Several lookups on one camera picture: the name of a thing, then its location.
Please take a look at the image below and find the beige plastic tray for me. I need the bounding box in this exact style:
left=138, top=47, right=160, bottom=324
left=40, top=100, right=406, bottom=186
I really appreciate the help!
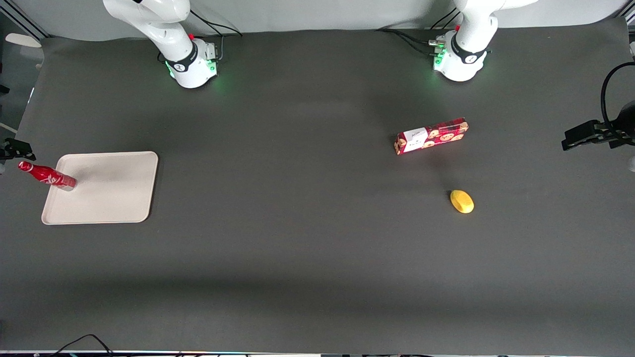
left=41, top=151, right=159, bottom=226

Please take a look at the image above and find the black left arm base cable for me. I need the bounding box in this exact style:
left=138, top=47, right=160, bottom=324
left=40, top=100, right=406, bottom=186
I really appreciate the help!
left=375, top=27, right=447, bottom=56

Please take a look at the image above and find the red cookie box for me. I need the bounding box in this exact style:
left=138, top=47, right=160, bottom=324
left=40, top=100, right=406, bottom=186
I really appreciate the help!
left=394, top=117, right=469, bottom=156

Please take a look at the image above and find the dark grey table mat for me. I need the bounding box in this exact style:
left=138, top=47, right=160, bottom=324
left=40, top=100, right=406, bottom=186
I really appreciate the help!
left=0, top=17, right=635, bottom=356

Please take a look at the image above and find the yellow lemon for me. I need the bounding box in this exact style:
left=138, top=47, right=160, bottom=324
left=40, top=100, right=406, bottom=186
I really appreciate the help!
left=450, top=189, right=475, bottom=214

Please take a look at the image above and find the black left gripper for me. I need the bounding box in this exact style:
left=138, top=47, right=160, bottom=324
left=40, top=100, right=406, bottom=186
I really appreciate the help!
left=562, top=101, right=635, bottom=151

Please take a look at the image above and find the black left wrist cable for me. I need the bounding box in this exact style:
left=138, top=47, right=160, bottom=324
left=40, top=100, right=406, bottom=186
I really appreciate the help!
left=601, top=62, right=635, bottom=135

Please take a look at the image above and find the black right arm base cable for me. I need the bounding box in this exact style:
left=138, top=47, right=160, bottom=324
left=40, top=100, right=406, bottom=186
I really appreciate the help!
left=189, top=11, right=244, bottom=62

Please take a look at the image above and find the black arm base cable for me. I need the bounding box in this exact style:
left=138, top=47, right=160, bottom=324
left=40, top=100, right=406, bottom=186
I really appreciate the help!
left=375, top=27, right=447, bottom=56
left=189, top=11, right=244, bottom=62

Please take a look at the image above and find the white oval plate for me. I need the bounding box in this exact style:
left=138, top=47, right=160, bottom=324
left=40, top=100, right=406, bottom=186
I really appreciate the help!
left=6, top=33, right=43, bottom=49

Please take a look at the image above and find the black cable at table edge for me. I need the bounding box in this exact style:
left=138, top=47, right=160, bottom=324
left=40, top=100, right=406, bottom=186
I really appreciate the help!
left=50, top=334, right=115, bottom=357

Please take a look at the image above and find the red coke bottle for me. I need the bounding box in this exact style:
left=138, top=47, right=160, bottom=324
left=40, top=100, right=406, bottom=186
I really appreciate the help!
left=18, top=161, right=77, bottom=191

